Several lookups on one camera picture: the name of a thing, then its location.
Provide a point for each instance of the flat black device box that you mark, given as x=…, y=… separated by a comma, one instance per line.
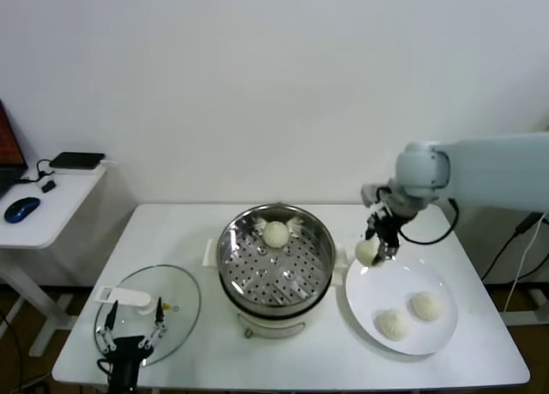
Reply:
x=77, y=159

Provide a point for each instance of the stainless steel steamer basket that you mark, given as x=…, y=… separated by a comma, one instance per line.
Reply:
x=274, y=278

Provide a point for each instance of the small black adapter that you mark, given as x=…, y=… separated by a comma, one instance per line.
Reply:
x=48, y=186

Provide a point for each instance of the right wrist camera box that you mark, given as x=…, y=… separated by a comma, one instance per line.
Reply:
x=371, y=194

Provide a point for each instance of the white side desk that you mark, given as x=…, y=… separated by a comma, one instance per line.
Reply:
x=51, y=325

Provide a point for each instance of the round white steamed baozi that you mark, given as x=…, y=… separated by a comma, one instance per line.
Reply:
x=365, y=252
x=275, y=234
x=392, y=324
x=426, y=306

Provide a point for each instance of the white electric cooker base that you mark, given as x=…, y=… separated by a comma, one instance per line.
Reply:
x=274, y=325

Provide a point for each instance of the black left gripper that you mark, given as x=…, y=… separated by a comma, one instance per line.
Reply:
x=125, y=351

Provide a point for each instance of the blue computer mouse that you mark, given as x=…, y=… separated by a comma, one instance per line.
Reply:
x=21, y=208

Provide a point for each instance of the large white plate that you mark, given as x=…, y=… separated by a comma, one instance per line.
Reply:
x=429, y=338

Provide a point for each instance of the white table foot frame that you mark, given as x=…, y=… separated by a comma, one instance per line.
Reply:
x=525, y=317

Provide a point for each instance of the round glass pot lid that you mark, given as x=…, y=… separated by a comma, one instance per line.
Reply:
x=180, y=291

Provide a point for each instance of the black laptop with red screen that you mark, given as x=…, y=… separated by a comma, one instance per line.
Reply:
x=7, y=145

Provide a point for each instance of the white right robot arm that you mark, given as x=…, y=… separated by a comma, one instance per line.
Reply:
x=493, y=171

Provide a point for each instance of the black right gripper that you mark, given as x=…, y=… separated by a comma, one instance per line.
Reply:
x=388, y=228

